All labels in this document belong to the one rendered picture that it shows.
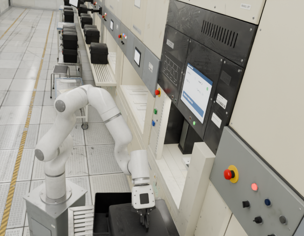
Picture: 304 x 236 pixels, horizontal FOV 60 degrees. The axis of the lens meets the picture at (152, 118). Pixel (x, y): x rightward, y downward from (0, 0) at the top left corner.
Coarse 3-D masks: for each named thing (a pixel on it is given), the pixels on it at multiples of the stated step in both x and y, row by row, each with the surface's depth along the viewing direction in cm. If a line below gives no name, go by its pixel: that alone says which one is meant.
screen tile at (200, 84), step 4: (200, 80) 127; (200, 84) 127; (204, 84) 123; (200, 88) 127; (204, 88) 123; (196, 92) 131; (204, 92) 124; (208, 92) 120; (196, 96) 131; (200, 96) 128; (204, 96) 124; (196, 100) 131; (200, 100) 128; (204, 100) 124; (200, 104) 128; (204, 104) 124; (204, 108) 124
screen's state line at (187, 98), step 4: (184, 92) 145; (184, 96) 145; (188, 96) 140; (188, 100) 140; (192, 100) 136; (192, 104) 136; (196, 104) 131; (196, 108) 131; (200, 108) 128; (200, 112) 128
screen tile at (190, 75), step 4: (188, 72) 139; (188, 76) 139; (192, 76) 135; (196, 76) 131; (192, 80) 135; (196, 80) 131; (188, 84) 139; (192, 84) 135; (188, 88) 140; (192, 88) 135; (188, 92) 140; (192, 92) 135; (192, 96) 136
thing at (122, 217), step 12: (120, 204) 130; (156, 204) 133; (120, 216) 123; (132, 216) 124; (144, 216) 121; (156, 216) 126; (168, 216) 127; (108, 228) 128; (120, 228) 118; (132, 228) 118; (144, 228) 119; (156, 228) 120; (168, 228) 121
